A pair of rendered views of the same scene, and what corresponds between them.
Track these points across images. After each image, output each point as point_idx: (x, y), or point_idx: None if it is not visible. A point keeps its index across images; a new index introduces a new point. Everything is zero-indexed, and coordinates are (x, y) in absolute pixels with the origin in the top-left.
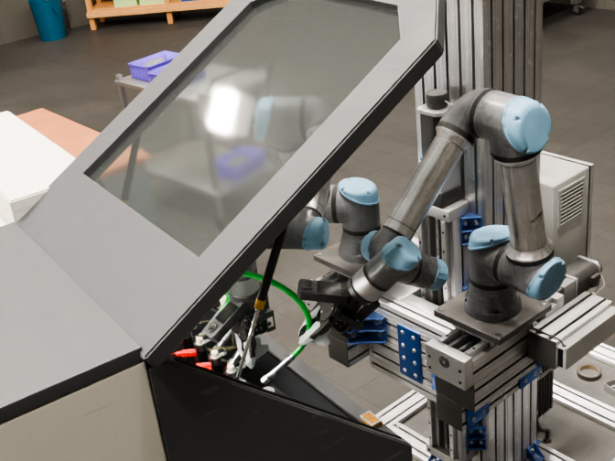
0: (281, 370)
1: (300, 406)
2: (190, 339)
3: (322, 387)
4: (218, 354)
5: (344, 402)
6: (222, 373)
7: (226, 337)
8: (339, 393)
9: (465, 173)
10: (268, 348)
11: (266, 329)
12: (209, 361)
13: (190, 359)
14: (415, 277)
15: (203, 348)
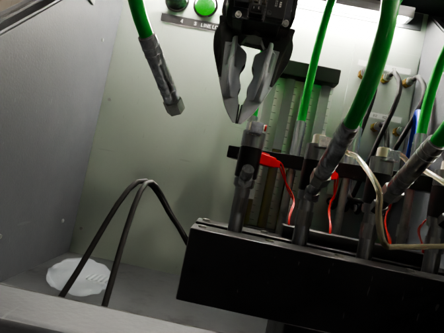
0: (153, 75)
1: (14, 6)
2: (435, 190)
3: (180, 330)
4: (316, 140)
5: (27, 301)
6: (301, 182)
7: (402, 166)
8: (82, 322)
9: None
10: (226, 70)
11: (233, 14)
12: (370, 206)
13: (425, 238)
14: None
15: (370, 163)
